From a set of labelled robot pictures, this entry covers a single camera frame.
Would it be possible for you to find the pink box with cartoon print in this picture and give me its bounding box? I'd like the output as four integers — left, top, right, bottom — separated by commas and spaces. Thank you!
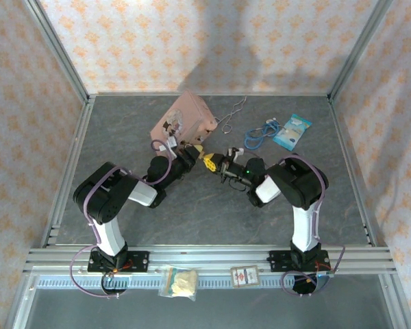
149, 89, 217, 151

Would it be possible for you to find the blue and white packet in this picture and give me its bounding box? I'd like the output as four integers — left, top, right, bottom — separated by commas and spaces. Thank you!
272, 113, 313, 152

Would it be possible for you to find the clear plastic bag with contents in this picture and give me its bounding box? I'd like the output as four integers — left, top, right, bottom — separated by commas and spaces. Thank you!
158, 266, 199, 303

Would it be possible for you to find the blue coiled cable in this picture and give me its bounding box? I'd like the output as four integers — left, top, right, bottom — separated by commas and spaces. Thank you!
243, 121, 282, 151

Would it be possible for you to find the silver chain necklace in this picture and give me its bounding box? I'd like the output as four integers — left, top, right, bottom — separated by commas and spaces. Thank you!
214, 95, 248, 135

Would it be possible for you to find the aluminium mounting rail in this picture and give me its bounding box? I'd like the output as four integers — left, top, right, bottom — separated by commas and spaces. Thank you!
23, 245, 397, 276

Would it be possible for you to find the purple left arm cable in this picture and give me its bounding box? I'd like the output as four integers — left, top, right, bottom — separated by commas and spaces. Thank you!
69, 138, 175, 300

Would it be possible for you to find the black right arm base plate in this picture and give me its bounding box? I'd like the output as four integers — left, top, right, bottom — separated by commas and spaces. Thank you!
269, 249, 330, 273

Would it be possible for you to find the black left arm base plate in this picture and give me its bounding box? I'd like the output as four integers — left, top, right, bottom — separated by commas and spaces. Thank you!
88, 250, 150, 273

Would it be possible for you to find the aluminium side rail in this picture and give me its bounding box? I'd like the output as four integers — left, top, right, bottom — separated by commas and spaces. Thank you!
327, 96, 378, 247
40, 96, 97, 248

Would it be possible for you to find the slotted grey cable duct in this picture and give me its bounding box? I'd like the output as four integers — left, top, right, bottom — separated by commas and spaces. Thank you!
36, 275, 384, 289

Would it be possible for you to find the aluminium frame post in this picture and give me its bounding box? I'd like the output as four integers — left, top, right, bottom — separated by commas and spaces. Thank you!
23, 0, 90, 103
328, 0, 395, 102

